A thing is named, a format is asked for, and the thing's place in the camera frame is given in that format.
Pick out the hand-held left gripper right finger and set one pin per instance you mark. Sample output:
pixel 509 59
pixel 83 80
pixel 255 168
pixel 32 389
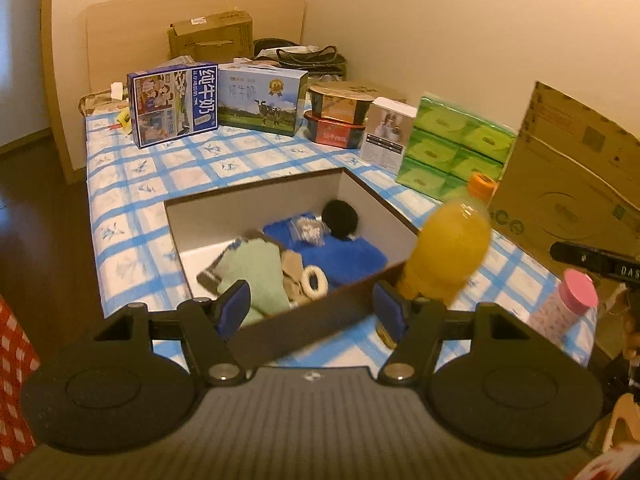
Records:
pixel 390 310

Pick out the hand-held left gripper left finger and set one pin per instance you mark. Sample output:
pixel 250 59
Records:
pixel 235 307

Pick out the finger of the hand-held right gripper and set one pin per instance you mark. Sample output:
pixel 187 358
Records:
pixel 580 256

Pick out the green towel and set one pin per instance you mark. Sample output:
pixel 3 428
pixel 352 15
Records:
pixel 255 275

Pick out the grey striped knitted sock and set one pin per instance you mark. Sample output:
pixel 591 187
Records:
pixel 207 279

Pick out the blue towel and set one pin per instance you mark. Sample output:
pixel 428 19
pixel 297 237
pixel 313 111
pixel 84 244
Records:
pixel 345 260

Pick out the beige sock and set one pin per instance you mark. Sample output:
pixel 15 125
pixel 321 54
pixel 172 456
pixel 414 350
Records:
pixel 292 267

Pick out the black fluffy ball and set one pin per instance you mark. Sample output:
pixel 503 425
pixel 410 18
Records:
pixel 340 217

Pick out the small speckled pouch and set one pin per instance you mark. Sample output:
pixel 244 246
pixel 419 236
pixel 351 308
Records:
pixel 307 231

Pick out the pink printed cup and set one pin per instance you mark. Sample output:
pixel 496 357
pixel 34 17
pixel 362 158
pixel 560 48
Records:
pixel 560 305

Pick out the large brown cardboard box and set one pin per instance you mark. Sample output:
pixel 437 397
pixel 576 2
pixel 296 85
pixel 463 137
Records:
pixel 565 185

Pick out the orange juice bottle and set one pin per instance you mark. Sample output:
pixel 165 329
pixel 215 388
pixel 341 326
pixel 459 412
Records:
pixel 445 245

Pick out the blue checked bed sheet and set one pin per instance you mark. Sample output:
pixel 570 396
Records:
pixel 130 200

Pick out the stack of green tissue packs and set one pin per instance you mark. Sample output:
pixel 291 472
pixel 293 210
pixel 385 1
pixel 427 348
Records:
pixel 450 145

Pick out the white product box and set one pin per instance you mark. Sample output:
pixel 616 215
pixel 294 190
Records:
pixel 387 135

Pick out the cow print milk box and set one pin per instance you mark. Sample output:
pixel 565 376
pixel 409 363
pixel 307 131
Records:
pixel 260 100

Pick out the blue cartoon milk carton box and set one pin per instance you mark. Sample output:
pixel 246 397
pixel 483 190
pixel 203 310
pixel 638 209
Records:
pixel 170 105

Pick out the orange label noodle bowl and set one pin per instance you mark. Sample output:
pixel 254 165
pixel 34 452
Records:
pixel 340 102

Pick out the small yellow packet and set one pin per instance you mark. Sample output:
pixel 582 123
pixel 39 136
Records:
pixel 125 121

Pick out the red checked cloth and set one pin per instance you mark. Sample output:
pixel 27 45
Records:
pixel 15 385

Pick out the wicker basket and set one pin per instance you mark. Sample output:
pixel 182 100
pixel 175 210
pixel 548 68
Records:
pixel 95 102

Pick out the black bag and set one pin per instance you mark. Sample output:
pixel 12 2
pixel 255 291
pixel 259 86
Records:
pixel 300 57

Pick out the small brown cardboard box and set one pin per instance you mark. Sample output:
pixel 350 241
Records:
pixel 210 37

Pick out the light wooden headboard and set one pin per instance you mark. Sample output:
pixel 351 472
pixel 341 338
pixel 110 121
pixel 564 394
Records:
pixel 130 35

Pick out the light wooden side panel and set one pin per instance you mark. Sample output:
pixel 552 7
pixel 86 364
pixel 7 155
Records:
pixel 62 60

